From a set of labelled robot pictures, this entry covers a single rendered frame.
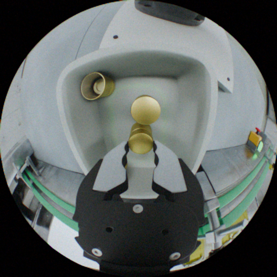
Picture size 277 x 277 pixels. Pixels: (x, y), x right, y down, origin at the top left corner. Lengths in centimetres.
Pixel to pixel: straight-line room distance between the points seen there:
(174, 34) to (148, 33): 4
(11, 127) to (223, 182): 368
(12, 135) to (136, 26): 349
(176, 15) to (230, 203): 36
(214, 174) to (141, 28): 30
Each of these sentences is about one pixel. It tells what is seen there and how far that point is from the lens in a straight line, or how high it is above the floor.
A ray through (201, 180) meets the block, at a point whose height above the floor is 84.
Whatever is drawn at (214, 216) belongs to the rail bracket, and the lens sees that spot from 17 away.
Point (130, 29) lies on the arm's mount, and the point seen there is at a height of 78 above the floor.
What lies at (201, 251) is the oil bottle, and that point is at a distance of 32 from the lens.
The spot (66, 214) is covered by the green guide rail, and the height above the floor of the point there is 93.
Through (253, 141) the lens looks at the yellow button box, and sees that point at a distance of 52.
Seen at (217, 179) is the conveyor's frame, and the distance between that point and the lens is 21.
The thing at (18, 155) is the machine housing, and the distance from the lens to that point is 74.
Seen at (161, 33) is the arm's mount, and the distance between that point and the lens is 18.
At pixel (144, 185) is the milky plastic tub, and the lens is 19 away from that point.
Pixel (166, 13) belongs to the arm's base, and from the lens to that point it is 21.
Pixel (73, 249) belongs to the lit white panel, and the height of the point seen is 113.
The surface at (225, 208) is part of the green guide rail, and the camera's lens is 22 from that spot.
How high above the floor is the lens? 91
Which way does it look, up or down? 61 degrees down
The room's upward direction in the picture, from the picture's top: 175 degrees counter-clockwise
